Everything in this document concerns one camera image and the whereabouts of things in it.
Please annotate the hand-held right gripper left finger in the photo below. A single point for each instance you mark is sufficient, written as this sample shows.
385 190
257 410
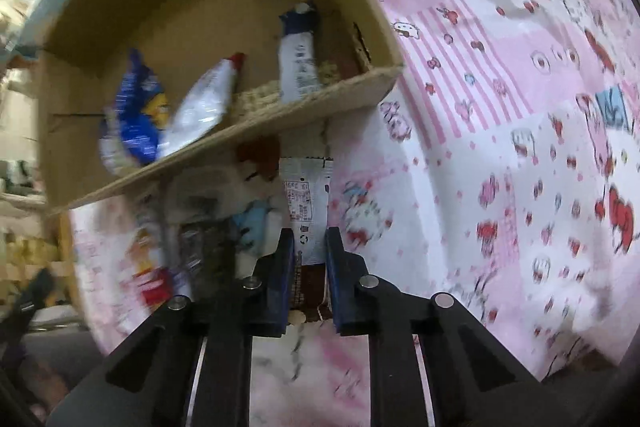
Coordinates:
280 277

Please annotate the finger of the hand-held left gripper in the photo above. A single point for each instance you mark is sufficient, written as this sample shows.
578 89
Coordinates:
30 302

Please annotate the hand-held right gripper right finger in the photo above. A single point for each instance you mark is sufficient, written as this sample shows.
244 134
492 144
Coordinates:
336 277

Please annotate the brown white bar packet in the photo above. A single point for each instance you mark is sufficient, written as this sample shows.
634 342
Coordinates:
305 197

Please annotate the dark clear snack packet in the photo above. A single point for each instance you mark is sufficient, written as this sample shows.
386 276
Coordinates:
200 237

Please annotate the red rice cake packet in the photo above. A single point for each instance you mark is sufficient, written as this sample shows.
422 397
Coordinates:
150 277

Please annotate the blue yellow snack packet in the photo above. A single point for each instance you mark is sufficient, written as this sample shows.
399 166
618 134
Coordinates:
137 122

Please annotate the white navy snack packet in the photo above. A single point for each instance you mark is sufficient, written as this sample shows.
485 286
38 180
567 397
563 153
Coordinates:
299 62

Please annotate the pink printed bed sheet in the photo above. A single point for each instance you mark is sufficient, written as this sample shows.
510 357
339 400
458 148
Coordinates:
500 157

